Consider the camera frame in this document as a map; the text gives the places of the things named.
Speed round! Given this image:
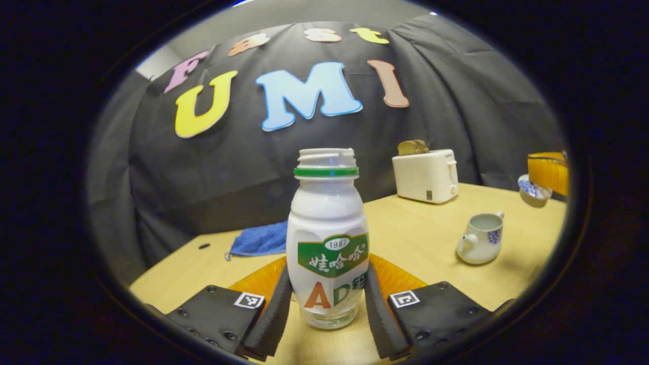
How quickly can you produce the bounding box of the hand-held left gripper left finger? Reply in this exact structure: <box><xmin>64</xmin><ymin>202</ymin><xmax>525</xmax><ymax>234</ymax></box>
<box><xmin>145</xmin><ymin>256</ymin><xmax>294</xmax><ymax>361</ymax></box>

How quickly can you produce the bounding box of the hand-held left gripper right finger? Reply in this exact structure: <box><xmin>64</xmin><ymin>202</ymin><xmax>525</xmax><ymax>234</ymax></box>
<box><xmin>364</xmin><ymin>253</ymin><xmax>515</xmax><ymax>361</ymax></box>

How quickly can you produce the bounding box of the white blue-patterned teacup lid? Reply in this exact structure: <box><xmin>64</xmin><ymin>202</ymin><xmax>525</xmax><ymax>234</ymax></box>
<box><xmin>518</xmin><ymin>174</ymin><xmax>553</xmax><ymax>208</ymax></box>

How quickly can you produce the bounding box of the white blue-patterned teacup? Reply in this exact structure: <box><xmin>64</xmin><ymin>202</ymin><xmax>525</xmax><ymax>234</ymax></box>
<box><xmin>456</xmin><ymin>211</ymin><xmax>506</xmax><ymax>265</ymax></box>

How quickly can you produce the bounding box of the white water bottle green label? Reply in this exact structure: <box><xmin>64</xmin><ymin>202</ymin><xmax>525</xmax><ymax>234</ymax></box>
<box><xmin>285</xmin><ymin>148</ymin><xmax>370</xmax><ymax>330</ymax></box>

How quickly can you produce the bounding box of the blue towel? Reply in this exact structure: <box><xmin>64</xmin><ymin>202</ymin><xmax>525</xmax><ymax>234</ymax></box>
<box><xmin>225</xmin><ymin>221</ymin><xmax>290</xmax><ymax>262</ymax></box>

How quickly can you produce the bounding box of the white toaster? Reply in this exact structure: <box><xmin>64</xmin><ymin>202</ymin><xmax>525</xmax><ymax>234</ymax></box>
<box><xmin>391</xmin><ymin>149</ymin><xmax>459</xmax><ymax>204</ymax></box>

